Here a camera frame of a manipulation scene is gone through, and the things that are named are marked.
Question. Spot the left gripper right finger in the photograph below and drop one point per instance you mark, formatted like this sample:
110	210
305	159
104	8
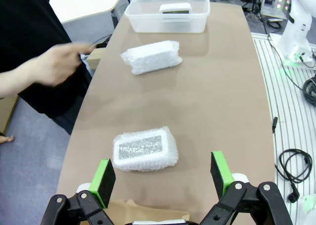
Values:
221	175

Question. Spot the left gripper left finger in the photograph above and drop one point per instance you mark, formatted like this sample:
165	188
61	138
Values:
105	183

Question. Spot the tightly bubble-wrapped white clock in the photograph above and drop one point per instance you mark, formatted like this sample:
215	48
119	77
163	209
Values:
143	158

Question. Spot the loosely bubble-wrapped white clock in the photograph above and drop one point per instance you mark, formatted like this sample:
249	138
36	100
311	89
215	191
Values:
150	58

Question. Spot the unwrapped white digital clock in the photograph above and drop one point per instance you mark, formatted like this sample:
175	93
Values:
175	8

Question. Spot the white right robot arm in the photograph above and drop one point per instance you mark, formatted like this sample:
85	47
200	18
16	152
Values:
298	27

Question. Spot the person right forearm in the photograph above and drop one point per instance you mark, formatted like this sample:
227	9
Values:
17	81

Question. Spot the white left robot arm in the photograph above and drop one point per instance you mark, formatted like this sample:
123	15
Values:
309	210

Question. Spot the person right hand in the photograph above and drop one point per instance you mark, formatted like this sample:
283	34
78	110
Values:
59	64

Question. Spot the brown cardboard box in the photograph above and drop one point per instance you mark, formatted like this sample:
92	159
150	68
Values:
153	213

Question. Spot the small black plug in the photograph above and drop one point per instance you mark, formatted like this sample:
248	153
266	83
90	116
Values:
275	124

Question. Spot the white slatted robot platform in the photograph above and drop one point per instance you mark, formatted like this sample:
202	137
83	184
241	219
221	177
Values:
284	106

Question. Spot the tan cardboard panel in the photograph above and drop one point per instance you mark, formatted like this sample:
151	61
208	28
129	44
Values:
8	113

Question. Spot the open cardboard floor box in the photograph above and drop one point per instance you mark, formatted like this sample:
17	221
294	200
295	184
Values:
96	58

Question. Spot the clear plastic container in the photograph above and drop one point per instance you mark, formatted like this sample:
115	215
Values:
148	24

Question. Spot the white table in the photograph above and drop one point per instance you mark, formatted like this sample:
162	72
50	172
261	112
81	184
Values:
86	5

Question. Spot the person in black sweater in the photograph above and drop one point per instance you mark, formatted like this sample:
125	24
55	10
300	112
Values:
29	19

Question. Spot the white computer case with lights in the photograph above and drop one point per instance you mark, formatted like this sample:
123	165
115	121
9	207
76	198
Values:
274	0

